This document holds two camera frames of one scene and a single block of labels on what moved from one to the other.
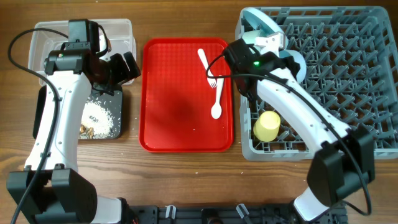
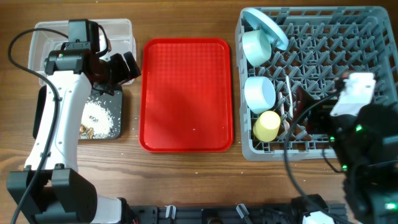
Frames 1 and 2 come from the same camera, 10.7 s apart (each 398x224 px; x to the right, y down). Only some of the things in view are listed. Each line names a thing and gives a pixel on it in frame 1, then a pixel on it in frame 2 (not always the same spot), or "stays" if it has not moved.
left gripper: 123,73 stays
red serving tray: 176,98 stays
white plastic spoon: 216,109 → 285,124
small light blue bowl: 298,59 → 260,94
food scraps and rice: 97,122 stays
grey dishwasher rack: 351,56 stays
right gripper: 288,62 → 319,116
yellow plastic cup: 267,127 stays
